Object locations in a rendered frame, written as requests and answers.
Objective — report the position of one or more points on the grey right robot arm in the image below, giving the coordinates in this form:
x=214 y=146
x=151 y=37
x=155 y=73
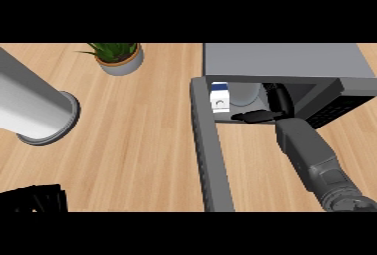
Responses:
x=309 y=152

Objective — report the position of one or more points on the grey microwave oven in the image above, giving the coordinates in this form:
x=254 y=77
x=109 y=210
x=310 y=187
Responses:
x=284 y=59

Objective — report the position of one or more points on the grey paper towel holder base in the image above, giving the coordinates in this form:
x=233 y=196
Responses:
x=72 y=113

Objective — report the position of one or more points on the white paper towel roll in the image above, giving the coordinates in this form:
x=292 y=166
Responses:
x=26 y=99

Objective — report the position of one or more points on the pale round microwave turntable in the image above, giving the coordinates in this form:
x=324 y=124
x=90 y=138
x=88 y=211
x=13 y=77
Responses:
x=245 y=94

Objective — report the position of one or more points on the white and blue milk carton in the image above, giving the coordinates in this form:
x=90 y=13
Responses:
x=220 y=98

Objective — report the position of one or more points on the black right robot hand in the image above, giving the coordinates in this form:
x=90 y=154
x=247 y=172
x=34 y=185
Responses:
x=279 y=99

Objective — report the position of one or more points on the grey microwave door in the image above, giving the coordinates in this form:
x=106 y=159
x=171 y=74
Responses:
x=210 y=146

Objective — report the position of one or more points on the green plant in grey pot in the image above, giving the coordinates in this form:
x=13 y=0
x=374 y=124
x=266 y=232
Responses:
x=119 y=59

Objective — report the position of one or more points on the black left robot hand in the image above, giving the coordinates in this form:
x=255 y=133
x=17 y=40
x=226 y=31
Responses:
x=37 y=199

